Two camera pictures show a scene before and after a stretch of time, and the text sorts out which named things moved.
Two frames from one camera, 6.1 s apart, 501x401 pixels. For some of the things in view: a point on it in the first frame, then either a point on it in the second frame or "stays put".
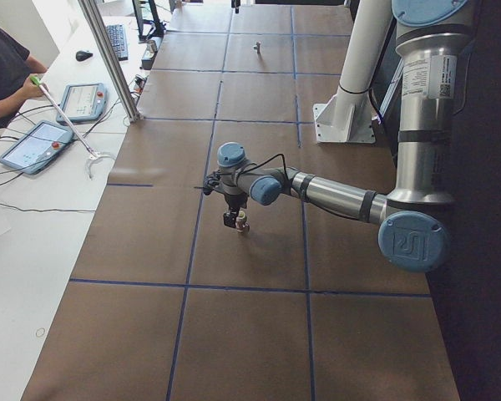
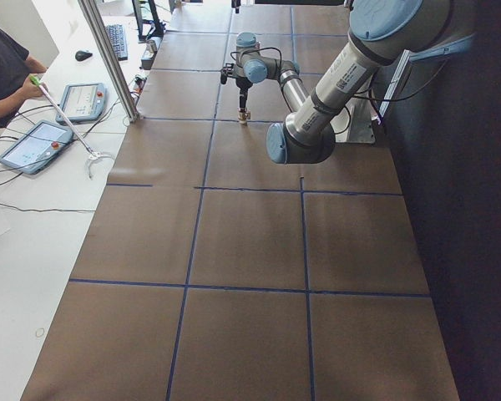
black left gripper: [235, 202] to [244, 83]
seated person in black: [7, 63] stays put
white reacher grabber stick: [93, 154] stays put
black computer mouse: [82, 55] stays put
